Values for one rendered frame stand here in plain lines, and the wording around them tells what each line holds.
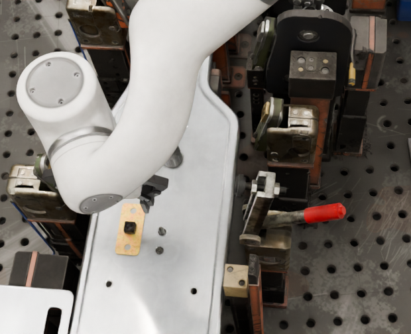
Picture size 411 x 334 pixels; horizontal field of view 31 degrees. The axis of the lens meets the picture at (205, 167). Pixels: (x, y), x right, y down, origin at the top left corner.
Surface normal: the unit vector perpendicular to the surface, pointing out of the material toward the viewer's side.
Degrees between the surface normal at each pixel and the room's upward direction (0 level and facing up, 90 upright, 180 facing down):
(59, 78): 0
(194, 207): 0
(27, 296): 0
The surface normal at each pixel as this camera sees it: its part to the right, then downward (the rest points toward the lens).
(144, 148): 0.50, 0.50
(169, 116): 0.73, 0.27
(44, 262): -0.08, -0.42
